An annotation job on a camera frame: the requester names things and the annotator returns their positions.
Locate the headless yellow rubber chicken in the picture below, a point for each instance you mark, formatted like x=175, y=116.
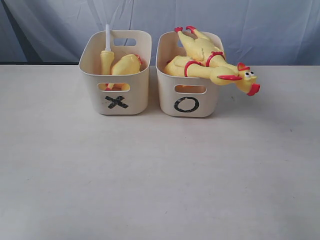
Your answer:
x=127, y=65

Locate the cream bin marked O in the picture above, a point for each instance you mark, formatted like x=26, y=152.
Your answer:
x=182, y=96

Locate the blue backdrop curtain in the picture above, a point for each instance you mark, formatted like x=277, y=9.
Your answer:
x=256, y=32

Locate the cream bin marked X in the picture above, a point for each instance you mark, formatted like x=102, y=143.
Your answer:
x=117, y=94

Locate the severed chicken head with tube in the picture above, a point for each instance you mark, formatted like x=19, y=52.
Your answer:
x=107, y=56

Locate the whole yellow rubber chicken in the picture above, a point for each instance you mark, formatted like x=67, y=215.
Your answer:
x=184, y=66

